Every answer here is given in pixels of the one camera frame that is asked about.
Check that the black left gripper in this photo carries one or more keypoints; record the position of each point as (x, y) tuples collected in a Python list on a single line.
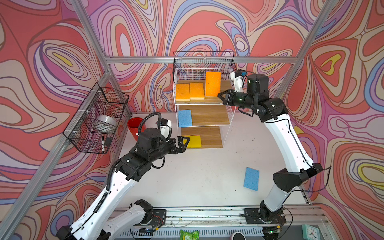
[(181, 149)]

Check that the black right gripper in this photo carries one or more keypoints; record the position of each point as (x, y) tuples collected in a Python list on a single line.
[(225, 101)]

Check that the yellow thick sponge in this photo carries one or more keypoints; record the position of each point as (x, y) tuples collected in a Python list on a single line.
[(195, 142)]

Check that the blue sponge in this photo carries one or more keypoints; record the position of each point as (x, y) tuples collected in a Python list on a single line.
[(252, 179), (185, 119)]

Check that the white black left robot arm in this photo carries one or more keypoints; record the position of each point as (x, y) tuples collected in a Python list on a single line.
[(154, 142)]

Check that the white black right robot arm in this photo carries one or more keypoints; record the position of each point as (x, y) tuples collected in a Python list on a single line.
[(251, 91)]

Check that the red plastic cup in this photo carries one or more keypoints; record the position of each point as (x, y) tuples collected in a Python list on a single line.
[(133, 126)]

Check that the green snack packet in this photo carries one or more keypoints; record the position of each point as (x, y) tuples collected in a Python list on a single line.
[(185, 235)]

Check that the teal desk clock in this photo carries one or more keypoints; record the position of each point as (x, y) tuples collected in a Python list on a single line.
[(311, 233)]

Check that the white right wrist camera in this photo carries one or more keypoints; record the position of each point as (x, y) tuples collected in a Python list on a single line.
[(238, 77)]

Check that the white wire wooden shelf rack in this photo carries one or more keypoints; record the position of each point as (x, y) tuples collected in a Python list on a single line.
[(211, 119)]

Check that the black wire wall basket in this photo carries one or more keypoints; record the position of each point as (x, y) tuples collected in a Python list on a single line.
[(100, 101)]

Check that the aluminium frame post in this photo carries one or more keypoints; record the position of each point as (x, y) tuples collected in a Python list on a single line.
[(283, 86)]

